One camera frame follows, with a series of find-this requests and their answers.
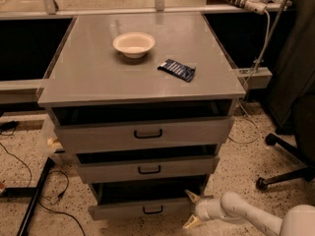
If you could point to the dark blue snack packet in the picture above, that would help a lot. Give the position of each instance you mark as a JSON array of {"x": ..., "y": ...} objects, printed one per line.
[{"x": 178, "y": 70}]

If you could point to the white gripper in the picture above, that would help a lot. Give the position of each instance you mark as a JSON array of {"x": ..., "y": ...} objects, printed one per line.
[{"x": 202, "y": 208}]

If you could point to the black floor stand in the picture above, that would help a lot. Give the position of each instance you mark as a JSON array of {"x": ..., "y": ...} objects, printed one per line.
[{"x": 29, "y": 192}]

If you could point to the grey top drawer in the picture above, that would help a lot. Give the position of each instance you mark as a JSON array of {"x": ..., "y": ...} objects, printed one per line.
[{"x": 147, "y": 134}]

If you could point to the grey drawer cabinet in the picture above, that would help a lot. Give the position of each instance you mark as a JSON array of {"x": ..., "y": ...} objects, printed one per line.
[{"x": 93, "y": 83}]

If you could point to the black office chair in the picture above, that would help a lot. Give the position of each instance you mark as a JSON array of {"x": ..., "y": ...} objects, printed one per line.
[{"x": 291, "y": 97}]

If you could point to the grey drawer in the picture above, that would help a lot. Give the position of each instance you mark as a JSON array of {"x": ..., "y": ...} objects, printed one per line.
[
  {"x": 145, "y": 197},
  {"x": 147, "y": 134},
  {"x": 120, "y": 171}
]

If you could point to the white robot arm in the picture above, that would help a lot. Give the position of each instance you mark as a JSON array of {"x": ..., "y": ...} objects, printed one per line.
[{"x": 232, "y": 208}]

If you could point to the white bowl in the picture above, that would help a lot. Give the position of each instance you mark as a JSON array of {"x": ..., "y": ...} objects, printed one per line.
[{"x": 134, "y": 44}]

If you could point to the grey bottom drawer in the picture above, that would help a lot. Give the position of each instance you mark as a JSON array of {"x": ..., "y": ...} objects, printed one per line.
[{"x": 145, "y": 197}]

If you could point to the grey middle drawer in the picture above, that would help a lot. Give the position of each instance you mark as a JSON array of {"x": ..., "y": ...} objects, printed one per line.
[{"x": 120, "y": 171}]

